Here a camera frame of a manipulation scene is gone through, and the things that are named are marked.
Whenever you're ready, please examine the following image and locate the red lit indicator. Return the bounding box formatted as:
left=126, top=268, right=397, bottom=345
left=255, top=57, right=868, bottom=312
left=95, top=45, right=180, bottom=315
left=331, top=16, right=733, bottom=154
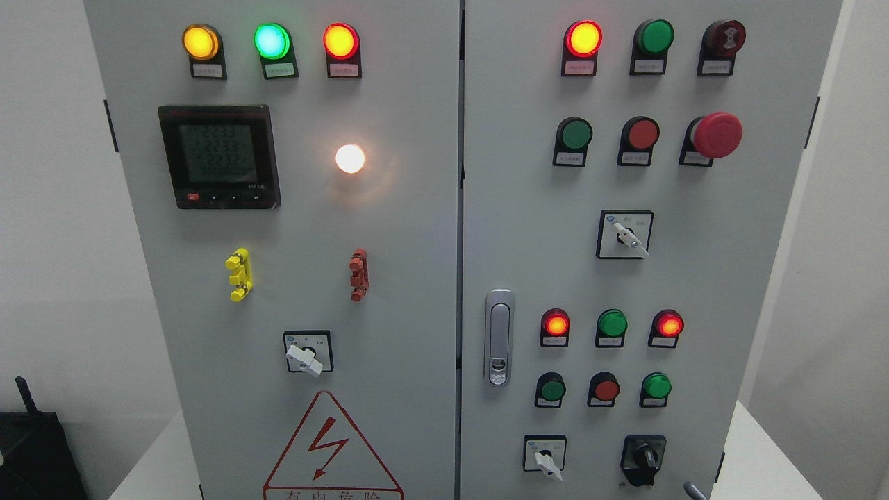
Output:
left=540, top=308, right=571, bottom=347
left=561, top=19, right=603, bottom=77

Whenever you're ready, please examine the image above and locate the yellow indicator light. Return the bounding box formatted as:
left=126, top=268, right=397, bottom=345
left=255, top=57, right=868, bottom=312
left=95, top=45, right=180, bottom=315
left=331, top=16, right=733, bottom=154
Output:
left=181, top=24, right=226, bottom=81

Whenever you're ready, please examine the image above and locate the red terminal connector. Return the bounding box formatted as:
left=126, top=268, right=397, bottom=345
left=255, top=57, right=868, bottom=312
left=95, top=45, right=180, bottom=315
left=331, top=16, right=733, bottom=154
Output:
left=349, top=248, right=369, bottom=303

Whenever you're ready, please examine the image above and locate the red lit indicator lower left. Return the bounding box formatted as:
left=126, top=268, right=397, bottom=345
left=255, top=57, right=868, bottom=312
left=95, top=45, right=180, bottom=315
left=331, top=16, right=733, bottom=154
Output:
left=540, top=308, right=571, bottom=347

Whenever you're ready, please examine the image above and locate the white selector switch upper right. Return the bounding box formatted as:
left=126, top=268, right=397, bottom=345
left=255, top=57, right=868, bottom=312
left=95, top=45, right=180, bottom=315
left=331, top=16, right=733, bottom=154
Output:
left=596, top=210, right=654, bottom=260

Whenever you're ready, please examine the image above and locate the red push button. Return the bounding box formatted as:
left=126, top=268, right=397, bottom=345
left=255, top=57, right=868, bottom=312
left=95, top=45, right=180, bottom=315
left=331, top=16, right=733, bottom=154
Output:
left=587, top=372, right=620, bottom=408
left=617, top=116, right=660, bottom=167

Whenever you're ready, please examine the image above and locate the grey cabinet door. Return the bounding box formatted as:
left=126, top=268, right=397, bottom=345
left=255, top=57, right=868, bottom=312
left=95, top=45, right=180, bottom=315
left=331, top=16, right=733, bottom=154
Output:
left=85, top=1, right=460, bottom=499
left=458, top=1, right=842, bottom=499

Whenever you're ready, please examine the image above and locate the green push button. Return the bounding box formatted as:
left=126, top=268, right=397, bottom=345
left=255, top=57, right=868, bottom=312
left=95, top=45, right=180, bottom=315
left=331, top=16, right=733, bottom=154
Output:
left=534, top=372, right=567, bottom=408
left=552, top=117, right=593, bottom=167
left=639, top=372, right=673, bottom=408

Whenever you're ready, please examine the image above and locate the green push button lower right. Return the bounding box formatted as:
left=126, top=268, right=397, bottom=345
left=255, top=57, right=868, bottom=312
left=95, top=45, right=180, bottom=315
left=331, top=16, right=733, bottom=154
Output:
left=639, top=372, right=673, bottom=408

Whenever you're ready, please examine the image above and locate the red electrical warning sticker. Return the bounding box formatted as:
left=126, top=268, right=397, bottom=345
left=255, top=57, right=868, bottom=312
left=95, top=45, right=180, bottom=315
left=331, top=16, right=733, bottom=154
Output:
left=263, top=390, right=404, bottom=499

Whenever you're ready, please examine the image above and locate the red push button lower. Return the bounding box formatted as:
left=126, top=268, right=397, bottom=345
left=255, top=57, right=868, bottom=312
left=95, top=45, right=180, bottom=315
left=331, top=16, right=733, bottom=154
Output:
left=587, top=372, right=620, bottom=408

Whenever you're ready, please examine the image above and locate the green indicator top right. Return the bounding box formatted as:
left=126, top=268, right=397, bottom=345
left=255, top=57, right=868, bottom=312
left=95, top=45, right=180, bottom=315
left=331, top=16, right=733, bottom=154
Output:
left=629, top=19, right=675, bottom=76

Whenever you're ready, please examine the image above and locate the red lit indicator top right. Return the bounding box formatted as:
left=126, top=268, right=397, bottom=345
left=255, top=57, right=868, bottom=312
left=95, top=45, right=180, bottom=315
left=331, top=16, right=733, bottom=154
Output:
left=561, top=19, right=603, bottom=77

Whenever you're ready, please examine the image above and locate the white selector switch left door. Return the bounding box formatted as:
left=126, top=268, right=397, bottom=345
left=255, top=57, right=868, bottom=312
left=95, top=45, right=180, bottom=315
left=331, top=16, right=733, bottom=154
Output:
left=283, top=330, right=334, bottom=378

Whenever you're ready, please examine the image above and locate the black device with antenna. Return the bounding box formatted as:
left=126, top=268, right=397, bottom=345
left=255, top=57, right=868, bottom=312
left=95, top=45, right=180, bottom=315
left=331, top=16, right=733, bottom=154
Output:
left=1, top=376, right=87, bottom=499

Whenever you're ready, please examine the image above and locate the black rotary knob switch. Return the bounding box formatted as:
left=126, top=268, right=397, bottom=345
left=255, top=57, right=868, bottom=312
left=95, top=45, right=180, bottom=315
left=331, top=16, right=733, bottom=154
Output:
left=620, top=435, right=667, bottom=487

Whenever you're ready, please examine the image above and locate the green push button upper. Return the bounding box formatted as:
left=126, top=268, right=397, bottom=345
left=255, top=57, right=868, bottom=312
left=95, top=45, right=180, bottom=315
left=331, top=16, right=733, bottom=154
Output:
left=552, top=117, right=593, bottom=167

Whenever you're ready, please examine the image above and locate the red emergency stop button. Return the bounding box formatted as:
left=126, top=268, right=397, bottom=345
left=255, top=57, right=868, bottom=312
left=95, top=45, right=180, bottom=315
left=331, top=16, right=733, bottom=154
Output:
left=679, top=111, right=743, bottom=167

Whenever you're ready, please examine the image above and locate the black digital power meter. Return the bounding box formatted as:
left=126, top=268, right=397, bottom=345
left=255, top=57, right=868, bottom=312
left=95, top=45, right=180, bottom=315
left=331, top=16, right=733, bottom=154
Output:
left=158, top=104, right=281, bottom=210

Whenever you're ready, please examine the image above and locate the yellow terminal connector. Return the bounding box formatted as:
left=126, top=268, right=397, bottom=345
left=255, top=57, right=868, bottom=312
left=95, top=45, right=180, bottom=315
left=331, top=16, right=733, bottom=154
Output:
left=225, top=247, right=254, bottom=303

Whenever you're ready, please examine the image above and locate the green lit indicator light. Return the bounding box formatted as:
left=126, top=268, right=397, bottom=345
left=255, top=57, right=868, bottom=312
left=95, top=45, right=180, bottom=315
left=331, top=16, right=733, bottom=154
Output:
left=254, top=22, right=299, bottom=80

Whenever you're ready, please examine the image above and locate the green push button lower left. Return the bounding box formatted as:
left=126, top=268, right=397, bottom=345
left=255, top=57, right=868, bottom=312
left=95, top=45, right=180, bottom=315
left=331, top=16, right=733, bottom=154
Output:
left=534, top=372, right=567, bottom=408

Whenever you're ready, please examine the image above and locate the left grey cabinet door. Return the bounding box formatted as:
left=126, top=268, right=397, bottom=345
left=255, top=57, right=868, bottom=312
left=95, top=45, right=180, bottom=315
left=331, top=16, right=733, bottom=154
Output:
left=85, top=1, right=460, bottom=499

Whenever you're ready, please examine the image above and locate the green indicator lower middle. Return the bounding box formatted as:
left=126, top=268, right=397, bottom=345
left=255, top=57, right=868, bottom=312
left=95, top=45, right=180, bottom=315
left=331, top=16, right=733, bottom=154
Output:
left=596, top=309, right=629, bottom=348

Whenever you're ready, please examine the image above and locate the red lit indicator left door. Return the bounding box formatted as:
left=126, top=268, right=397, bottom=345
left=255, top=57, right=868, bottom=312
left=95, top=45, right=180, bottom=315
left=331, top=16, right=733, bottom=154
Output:
left=323, top=22, right=363, bottom=79

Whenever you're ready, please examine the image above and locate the silver door handle lock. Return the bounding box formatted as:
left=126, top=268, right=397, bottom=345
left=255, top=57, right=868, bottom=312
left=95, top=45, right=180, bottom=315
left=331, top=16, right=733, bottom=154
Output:
left=485, top=288, right=515, bottom=387

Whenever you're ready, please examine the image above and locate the right grey cabinet door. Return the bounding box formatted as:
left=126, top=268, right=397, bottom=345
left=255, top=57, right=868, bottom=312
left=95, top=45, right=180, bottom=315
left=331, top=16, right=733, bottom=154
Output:
left=458, top=1, right=842, bottom=499

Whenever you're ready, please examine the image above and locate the red push button upper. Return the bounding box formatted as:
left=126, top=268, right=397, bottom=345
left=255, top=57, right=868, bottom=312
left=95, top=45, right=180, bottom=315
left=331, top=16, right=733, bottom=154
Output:
left=617, top=116, right=660, bottom=167

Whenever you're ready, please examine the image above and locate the white selector switch bottom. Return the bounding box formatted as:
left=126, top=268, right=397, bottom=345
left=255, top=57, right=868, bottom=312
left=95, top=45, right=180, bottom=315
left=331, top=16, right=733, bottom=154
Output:
left=522, top=434, right=567, bottom=482

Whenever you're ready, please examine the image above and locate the dark red buzzer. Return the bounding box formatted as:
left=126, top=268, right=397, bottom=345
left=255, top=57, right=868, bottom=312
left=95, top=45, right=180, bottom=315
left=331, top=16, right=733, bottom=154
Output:
left=697, top=19, right=746, bottom=76

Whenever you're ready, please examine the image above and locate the red indicator lower right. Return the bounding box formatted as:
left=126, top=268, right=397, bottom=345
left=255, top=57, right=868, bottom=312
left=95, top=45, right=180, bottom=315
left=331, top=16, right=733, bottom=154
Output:
left=647, top=309, right=685, bottom=349

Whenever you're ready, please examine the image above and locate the white selector switch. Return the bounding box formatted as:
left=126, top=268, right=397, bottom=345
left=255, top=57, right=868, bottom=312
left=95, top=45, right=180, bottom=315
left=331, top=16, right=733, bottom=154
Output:
left=596, top=210, right=654, bottom=260
left=522, top=434, right=567, bottom=482

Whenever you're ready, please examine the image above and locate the white lit indicator light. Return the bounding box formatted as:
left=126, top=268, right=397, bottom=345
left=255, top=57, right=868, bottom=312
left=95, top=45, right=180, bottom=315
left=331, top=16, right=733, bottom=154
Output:
left=335, top=143, right=366, bottom=174

